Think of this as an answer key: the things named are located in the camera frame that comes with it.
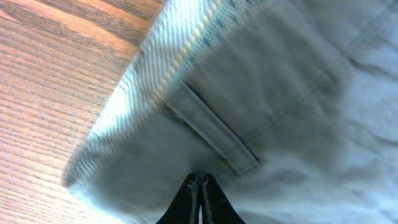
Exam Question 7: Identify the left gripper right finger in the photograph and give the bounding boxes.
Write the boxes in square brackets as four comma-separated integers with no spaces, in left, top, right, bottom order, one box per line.
[200,174,246,224]

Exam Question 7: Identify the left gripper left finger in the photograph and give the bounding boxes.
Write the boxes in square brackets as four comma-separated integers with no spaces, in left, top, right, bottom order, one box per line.
[157,174,199,224]

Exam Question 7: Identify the grey shorts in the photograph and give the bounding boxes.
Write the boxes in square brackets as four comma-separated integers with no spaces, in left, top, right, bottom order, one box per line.
[63,0,397,223]

